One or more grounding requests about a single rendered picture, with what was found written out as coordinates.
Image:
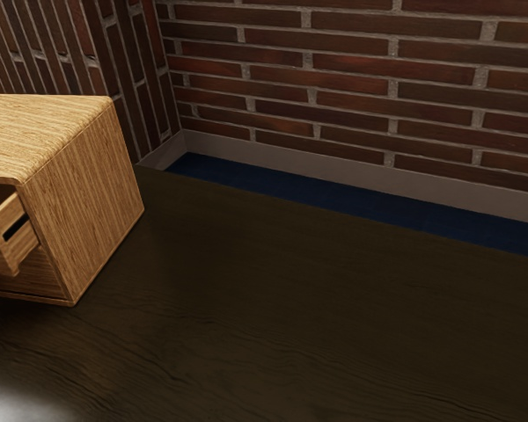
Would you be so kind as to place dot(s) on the wooden cabinet with drawers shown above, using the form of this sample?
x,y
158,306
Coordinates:
x,y
79,184

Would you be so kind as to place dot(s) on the open wooden drawer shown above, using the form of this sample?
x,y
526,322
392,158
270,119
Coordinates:
x,y
2,224

